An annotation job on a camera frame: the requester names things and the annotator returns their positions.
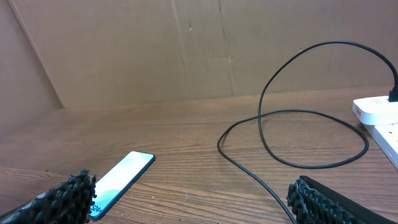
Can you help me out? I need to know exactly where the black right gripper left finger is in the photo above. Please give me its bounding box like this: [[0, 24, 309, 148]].
[[1, 169, 96, 224]]

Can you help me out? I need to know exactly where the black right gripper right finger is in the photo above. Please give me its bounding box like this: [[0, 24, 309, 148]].
[[287, 175, 395, 224]]

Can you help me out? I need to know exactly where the Galaxy S24+ smartphone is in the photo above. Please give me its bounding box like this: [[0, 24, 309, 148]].
[[89, 151, 155, 221]]

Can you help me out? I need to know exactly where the black USB charging cable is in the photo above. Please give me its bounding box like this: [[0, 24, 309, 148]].
[[216, 40, 398, 224]]

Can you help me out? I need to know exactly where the white charger plug adapter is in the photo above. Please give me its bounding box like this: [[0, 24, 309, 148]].
[[353, 96, 398, 126]]

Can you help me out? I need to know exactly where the white power strip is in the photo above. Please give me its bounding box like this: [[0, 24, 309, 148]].
[[364, 123, 398, 169]]

